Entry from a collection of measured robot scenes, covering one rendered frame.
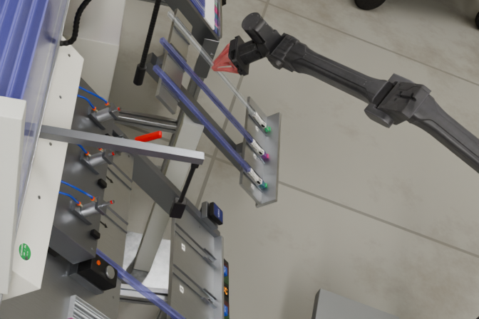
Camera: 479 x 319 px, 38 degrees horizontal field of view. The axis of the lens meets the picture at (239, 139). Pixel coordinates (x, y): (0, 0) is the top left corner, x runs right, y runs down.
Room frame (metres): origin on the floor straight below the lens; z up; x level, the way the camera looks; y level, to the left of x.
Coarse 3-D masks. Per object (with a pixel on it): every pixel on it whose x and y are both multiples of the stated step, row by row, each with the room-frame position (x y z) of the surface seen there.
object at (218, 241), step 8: (216, 240) 1.04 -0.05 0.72; (216, 248) 1.02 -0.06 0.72; (216, 256) 1.00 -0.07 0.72; (216, 264) 0.98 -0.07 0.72; (216, 272) 0.96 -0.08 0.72; (216, 280) 0.94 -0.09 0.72; (216, 288) 0.91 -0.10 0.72; (216, 296) 0.89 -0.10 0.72; (216, 304) 0.87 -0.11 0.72; (216, 312) 0.85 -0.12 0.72
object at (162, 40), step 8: (160, 40) 1.29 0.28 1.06; (168, 48) 1.29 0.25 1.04; (176, 56) 1.30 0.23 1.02; (184, 64) 1.31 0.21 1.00; (192, 72) 1.32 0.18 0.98; (200, 80) 1.33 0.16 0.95; (208, 88) 1.34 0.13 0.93; (208, 96) 1.33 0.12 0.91; (216, 104) 1.33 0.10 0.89; (224, 112) 1.34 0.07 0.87; (232, 120) 1.35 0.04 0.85; (240, 128) 1.35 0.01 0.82; (248, 136) 1.36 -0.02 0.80; (264, 152) 1.39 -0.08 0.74
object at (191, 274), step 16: (176, 224) 0.95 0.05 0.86; (192, 224) 1.01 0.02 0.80; (176, 240) 0.91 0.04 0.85; (192, 240) 0.96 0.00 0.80; (208, 240) 1.02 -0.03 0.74; (176, 256) 0.87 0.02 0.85; (192, 256) 0.92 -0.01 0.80; (208, 256) 0.98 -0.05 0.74; (176, 272) 0.83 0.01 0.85; (192, 272) 0.88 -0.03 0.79; (208, 272) 0.94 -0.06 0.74; (176, 288) 0.80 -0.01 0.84; (192, 288) 0.84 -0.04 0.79; (208, 288) 0.89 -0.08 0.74; (176, 304) 0.76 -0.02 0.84; (192, 304) 0.81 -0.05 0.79; (208, 304) 0.86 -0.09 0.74
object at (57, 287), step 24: (120, 168) 0.90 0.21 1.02; (120, 192) 0.85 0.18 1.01; (120, 216) 0.80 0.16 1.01; (120, 240) 0.75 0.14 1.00; (48, 264) 0.57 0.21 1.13; (120, 264) 0.71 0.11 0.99; (48, 288) 0.53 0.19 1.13; (72, 288) 0.57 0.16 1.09; (0, 312) 0.43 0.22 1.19; (24, 312) 0.47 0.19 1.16; (48, 312) 0.50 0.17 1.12
